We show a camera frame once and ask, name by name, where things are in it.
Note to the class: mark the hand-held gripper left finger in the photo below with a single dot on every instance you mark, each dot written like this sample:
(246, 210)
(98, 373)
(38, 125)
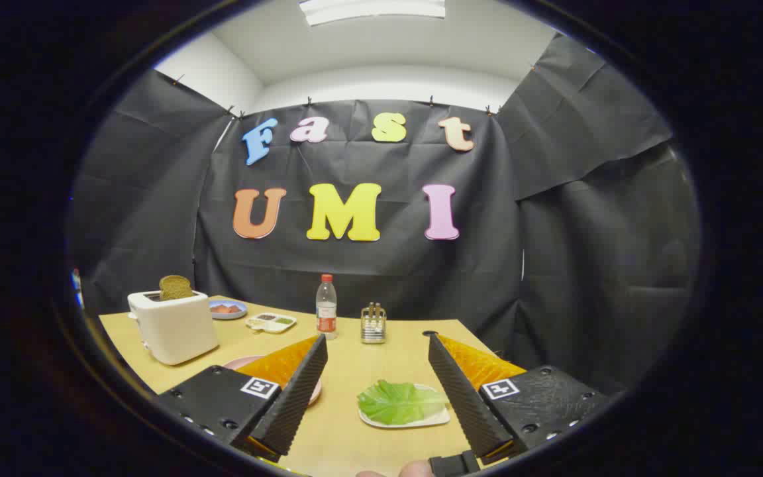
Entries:
(295, 404)

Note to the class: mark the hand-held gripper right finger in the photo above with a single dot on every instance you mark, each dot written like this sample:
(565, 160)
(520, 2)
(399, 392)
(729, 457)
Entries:
(464, 404)

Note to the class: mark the green lettuce leaf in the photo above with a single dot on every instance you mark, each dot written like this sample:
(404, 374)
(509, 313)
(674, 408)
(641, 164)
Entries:
(395, 403)

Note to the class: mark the brown bread slice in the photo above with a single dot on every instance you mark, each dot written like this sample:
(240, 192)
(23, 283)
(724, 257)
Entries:
(175, 288)

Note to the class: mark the white square plate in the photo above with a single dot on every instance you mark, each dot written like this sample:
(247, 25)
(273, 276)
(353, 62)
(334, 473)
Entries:
(434, 419)

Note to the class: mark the pink round plate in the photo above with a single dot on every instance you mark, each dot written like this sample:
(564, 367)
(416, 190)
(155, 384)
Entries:
(239, 362)

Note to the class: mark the white sectioned condiment tray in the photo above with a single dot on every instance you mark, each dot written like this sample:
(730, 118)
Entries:
(269, 326)

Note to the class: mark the clear plastic water bottle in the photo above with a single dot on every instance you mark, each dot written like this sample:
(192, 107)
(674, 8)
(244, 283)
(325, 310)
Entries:
(326, 311)

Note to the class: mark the blue round plate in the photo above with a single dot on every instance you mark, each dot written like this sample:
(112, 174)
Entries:
(229, 317)

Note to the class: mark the red tomato slices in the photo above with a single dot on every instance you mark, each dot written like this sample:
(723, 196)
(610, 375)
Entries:
(226, 309)

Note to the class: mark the white toaster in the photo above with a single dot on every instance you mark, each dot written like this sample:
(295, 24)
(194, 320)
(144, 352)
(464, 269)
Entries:
(176, 328)

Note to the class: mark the small colourful object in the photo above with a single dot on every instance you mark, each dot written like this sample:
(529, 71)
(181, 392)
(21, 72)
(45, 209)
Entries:
(77, 288)

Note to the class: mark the ceiling light panel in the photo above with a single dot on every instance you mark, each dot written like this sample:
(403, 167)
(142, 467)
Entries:
(371, 10)

